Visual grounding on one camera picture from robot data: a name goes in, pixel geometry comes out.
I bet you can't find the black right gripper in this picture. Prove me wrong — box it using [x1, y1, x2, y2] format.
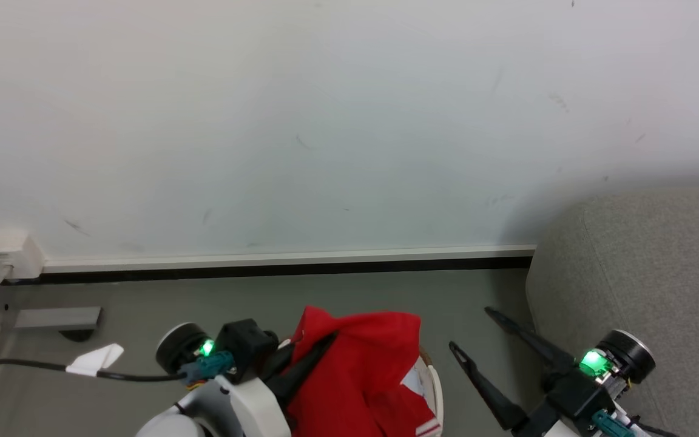
[448, 307, 657, 437]

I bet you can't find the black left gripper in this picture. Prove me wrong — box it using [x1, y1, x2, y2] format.
[155, 318, 340, 407]

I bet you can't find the red garment with white stripes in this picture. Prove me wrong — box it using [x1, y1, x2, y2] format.
[282, 305, 441, 437]

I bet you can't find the white laundry basket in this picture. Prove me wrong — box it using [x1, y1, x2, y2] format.
[415, 346, 445, 437]

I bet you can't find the white and black baseboard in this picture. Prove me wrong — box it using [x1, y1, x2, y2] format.
[2, 245, 537, 286]

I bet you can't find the grey fabric sofa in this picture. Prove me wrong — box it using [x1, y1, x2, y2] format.
[525, 188, 699, 437]

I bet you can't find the grey metal furniture foot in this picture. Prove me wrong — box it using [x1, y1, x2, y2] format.
[2, 307, 103, 342]

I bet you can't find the white paper cable tag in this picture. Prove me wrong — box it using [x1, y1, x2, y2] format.
[66, 344, 125, 378]

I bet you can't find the black cable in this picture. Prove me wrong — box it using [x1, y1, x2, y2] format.
[0, 359, 187, 383]

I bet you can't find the white wall socket box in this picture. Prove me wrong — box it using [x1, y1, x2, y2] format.
[0, 229, 45, 281]

